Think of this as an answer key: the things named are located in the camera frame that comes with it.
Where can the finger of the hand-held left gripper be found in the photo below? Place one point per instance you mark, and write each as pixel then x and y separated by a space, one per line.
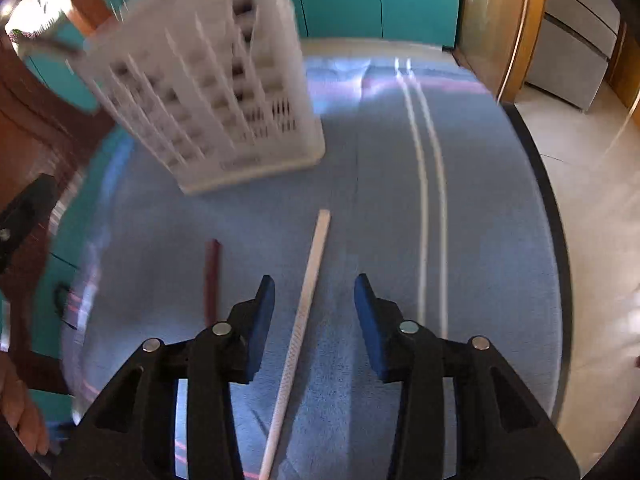
pixel 25 215

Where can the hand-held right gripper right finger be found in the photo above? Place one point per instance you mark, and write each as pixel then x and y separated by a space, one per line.
pixel 370 325

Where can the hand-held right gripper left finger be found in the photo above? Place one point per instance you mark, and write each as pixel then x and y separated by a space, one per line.
pixel 262 320

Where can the white chopstick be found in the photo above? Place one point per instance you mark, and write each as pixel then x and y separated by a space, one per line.
pixel 307 290

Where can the white plastic lattice basket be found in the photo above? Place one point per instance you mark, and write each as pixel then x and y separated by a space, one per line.
pixel 250 160

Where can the person's left hand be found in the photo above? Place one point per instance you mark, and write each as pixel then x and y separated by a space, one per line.
pixel 22 410

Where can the red chopstick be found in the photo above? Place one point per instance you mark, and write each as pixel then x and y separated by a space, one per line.
pixel 212 280

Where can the carved wooden chair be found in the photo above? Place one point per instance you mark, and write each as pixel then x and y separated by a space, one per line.
pixel 30 125

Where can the blue striped cloth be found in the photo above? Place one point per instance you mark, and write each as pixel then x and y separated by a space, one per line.
pixel 360 210

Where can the teal cabinet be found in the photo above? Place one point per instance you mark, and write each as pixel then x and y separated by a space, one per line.
pixel 380 0

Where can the wooden door frame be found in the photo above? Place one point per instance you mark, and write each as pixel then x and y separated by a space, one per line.
pixel 500 25

